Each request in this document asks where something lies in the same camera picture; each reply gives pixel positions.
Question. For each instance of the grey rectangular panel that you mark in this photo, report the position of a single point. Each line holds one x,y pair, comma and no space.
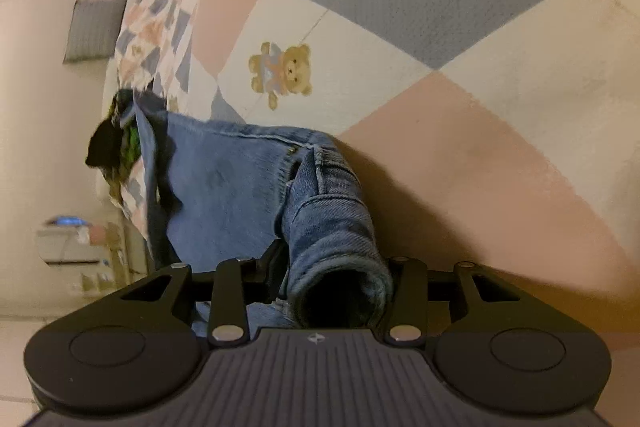
95,29

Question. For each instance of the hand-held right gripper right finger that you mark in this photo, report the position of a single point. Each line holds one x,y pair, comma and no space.
406,292

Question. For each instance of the blue jeans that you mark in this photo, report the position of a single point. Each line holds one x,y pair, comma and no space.
230,187

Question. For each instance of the dark garment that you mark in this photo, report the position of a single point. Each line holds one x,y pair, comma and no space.
105,147

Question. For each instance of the checkered bear print blanket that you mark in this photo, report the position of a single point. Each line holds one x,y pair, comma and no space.
450,132

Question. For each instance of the blue lit device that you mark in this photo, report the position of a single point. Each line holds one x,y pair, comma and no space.
65,221

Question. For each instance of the green garment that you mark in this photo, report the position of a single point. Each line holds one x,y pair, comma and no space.
132,139

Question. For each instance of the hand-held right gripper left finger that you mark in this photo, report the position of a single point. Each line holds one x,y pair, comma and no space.
227,292

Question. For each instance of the cluttered white shelf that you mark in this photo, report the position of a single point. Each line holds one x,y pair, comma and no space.
100,257

